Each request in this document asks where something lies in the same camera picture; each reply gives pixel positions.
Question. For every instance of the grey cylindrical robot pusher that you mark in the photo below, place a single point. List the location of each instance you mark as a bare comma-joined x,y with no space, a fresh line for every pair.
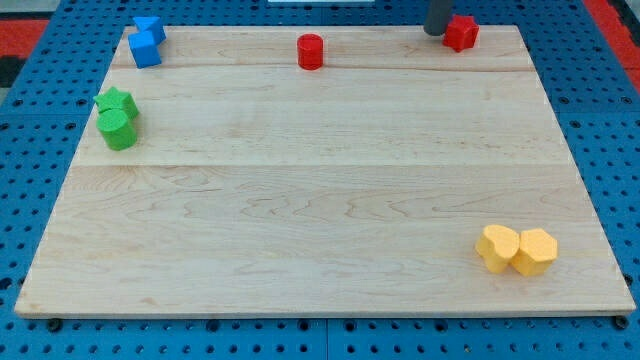
437,17

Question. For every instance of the red star block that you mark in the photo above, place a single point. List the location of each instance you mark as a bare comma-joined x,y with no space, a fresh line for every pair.
461,33

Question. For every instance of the green cylinder block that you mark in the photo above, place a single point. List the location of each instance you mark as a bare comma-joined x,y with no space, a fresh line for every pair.
116,129

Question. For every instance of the blue cube block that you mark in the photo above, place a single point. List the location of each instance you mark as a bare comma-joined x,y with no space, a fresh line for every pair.
144,49

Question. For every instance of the red cylinder block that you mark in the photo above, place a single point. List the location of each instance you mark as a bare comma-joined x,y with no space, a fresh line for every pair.
310,51

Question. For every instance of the blue triangle block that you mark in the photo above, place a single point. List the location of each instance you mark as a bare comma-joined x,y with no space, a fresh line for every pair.
152,24

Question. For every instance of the yellow hexagon block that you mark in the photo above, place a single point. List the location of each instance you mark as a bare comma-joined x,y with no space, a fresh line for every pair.
537,251

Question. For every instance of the green star block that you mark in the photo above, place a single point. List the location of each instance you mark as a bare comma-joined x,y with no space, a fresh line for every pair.
115,99

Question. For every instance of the yellow heart block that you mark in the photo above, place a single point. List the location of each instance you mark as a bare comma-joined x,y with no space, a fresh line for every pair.
497,245

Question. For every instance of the light wooden board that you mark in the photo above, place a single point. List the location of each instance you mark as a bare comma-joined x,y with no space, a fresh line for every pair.
257,189

